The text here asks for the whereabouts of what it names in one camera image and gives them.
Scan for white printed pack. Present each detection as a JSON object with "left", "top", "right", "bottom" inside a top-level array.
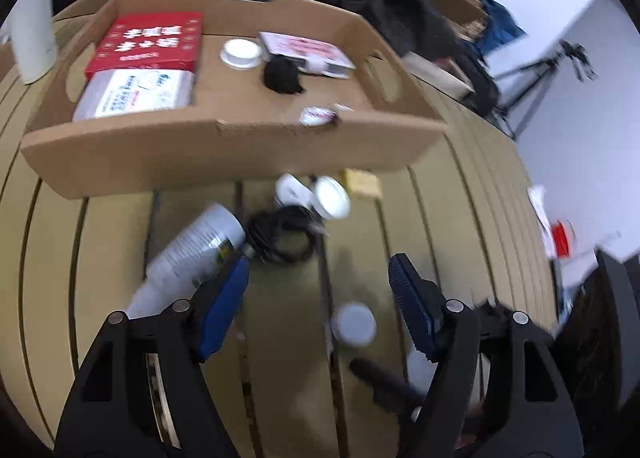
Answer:
[{"left": 72, "top": 69, "right": 197, "bottom": 122}]

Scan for red printed box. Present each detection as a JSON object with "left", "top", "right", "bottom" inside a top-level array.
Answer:
[{"left": 84, "top": 12, "right": 205, "bottom": 80}]

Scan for pink and white box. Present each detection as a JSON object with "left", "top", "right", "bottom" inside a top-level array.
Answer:
[{"left": 259, "top": 31, "right": 357, "bottom": 81}]

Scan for blue bag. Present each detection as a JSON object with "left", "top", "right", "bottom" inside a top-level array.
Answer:
[{"left": 472, "top": 0, "right": 529, "bottom": 55}]

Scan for brown cardboard box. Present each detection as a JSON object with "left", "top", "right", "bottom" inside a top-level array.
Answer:
[{"left": 422, "top": 0, "right": 489, "bottom": 28}]

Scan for small red white packet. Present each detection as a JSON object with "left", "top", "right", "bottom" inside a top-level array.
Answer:
[{"left": 299, "top": 106, "right": 337, "bottom": 128}]

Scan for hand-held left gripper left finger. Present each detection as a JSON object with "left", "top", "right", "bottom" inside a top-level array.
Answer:
[{"left": 54, "top": 255, "right": 251, "bottom": 458}]

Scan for silver spray can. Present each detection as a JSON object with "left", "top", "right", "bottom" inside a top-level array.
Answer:
[{"left": 125, "top": 203, "right": 248, "bottom": 322}]

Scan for small black pouch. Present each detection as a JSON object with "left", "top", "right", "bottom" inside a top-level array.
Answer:
[{"left": 262, "top": 57, "right": 306, "bottom": 96}]

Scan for yellow sticky note pad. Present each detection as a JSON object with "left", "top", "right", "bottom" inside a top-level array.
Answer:
[{"left": 340, "top": 168, "right": 384, "bottom": 199}]

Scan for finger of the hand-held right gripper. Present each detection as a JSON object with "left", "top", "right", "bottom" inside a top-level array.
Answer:
[{"left": 348, "top": 357, "right": 429, "bottom": 412}]

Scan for black tripod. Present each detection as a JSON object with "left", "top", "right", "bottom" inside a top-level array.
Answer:
[{"left": 492, "top": 40, "right": 599, "bottom": 142}]

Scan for black backpack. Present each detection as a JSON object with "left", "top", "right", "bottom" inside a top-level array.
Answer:
[{"left": 449, "top": 38, "right": 502, "bottom": 115}]

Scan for printed paper sheets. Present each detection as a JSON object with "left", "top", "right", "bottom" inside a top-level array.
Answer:
[{"left": 527, "top": 183, "right": 582, "bottom": 260}]

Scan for coiled black cable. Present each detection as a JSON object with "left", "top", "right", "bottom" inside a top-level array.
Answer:
[{"left": 244, "top": 205, "right": 331, "bottom": 267}]

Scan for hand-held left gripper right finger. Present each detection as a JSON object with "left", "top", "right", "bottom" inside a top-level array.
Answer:
[{"left": 387, "top": 252, "right": 585, "bottom": 458}]

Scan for white tube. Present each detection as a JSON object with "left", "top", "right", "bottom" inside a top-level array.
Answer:
[{"left": 406, "top": 345, "right": 439, "bottom": 392}]

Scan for cardboard tray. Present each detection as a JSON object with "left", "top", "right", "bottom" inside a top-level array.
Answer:
[{"left": 20, "top": 0, "right": 447, "bottom": 200}]

